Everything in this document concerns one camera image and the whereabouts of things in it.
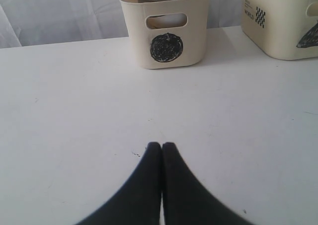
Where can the white ceramic bowl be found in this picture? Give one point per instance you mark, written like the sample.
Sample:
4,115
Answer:
166,21

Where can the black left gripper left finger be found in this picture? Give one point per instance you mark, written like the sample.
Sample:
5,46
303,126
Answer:
138,201

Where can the white curtain backdrop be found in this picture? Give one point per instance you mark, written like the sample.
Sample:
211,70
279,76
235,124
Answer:
36,22

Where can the cream bin with circle mark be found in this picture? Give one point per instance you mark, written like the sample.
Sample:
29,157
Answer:
167,34

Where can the cream bin with triangle mark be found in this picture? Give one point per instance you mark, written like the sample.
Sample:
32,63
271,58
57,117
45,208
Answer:
283,29

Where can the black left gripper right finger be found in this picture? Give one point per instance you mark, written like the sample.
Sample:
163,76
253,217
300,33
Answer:
185,200

